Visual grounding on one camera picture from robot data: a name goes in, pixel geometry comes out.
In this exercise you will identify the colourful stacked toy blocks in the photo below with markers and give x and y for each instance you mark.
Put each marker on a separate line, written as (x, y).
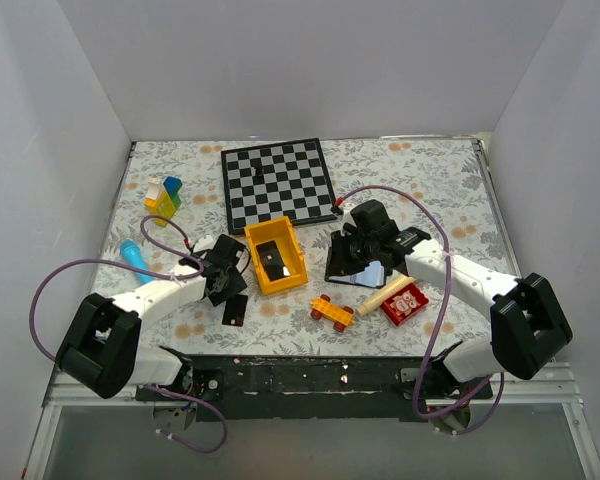
(162, 196)

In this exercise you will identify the black card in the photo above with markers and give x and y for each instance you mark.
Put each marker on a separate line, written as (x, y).
(235, 310)
(272, 261)

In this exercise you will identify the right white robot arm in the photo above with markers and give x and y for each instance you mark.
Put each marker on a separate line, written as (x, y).
(528, 325)

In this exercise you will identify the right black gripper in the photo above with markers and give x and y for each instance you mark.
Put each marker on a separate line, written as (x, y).
(338, 242)

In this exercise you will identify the orange toy car block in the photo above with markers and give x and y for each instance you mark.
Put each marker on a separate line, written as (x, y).
(323, 308)

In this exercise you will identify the red owl toy block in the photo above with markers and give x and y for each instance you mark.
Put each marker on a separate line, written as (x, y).
(404, 304)

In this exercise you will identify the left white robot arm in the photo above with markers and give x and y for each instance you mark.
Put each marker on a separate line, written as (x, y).
(101, 349)

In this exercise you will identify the black leather card holder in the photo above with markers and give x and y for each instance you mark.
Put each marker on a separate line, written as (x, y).
(374, 276)

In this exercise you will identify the black white chessboard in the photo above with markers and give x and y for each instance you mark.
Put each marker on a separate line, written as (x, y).
(265, 182)

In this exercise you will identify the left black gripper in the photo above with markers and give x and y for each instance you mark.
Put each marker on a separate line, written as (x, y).
(236, 287)

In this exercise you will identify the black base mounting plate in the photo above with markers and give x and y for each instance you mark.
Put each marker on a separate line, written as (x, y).
(300, 387)

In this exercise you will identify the cream toy microphone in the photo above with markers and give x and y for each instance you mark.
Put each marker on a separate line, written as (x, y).
(375, 300)

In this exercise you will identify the blue toy microphone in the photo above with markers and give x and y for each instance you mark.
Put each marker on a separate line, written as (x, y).
(132, 256)

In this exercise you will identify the floral table mat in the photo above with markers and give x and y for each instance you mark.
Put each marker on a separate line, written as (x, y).
(439, 186)

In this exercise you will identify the yellow plastic bin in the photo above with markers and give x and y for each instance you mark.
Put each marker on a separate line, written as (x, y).
(281, 231)

